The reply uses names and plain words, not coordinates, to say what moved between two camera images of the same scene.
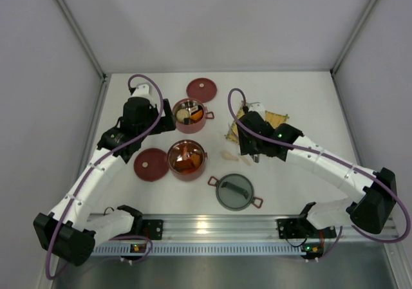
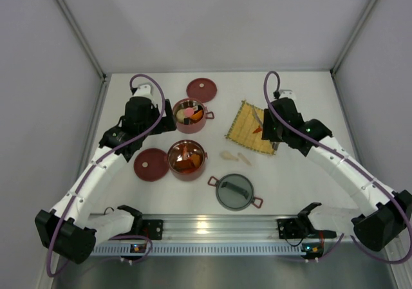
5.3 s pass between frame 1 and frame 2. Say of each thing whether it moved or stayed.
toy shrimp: stayed
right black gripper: moved
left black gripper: stayed
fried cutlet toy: stayed
